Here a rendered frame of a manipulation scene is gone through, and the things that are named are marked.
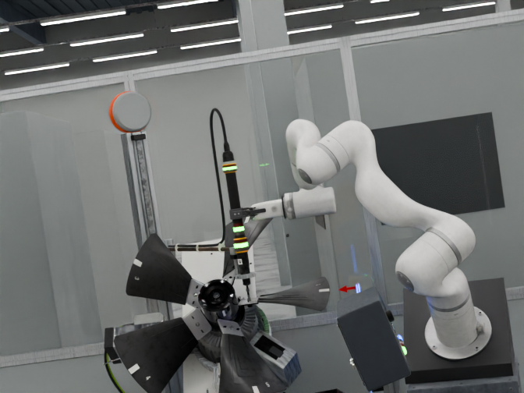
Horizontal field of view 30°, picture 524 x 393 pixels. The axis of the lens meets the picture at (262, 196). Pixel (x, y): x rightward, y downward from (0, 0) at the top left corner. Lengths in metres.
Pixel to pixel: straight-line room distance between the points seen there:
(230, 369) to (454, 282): 0.75
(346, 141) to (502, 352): 0.74
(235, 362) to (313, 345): 0.91
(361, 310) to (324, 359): 1.60
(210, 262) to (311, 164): 1.01
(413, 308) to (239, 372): 0.55
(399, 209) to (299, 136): 0.35
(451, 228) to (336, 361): 1.42
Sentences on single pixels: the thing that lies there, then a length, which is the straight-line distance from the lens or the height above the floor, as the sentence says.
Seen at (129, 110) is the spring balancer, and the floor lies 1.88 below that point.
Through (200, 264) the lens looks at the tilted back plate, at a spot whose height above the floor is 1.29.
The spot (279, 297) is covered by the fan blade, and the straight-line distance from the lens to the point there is 3.09.
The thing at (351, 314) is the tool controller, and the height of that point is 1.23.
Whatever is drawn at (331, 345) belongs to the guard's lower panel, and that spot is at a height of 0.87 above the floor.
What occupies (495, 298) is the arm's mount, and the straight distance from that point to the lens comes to 2.95.
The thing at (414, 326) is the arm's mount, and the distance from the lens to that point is 2.93.
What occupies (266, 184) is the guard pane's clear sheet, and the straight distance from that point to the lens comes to 3.82.
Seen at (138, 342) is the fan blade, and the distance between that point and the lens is 3.09.
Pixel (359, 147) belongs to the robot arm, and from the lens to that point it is 2.64.
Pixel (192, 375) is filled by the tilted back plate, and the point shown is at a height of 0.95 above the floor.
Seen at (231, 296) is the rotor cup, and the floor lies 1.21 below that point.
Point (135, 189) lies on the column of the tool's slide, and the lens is 3.72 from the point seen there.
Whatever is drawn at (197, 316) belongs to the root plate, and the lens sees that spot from 3.13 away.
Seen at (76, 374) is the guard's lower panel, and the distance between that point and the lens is 4.03.
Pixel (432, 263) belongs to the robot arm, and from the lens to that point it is 2.53.
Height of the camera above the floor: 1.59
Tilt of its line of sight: 2 degrees down
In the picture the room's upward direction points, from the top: 8 degrees counter-clockwise
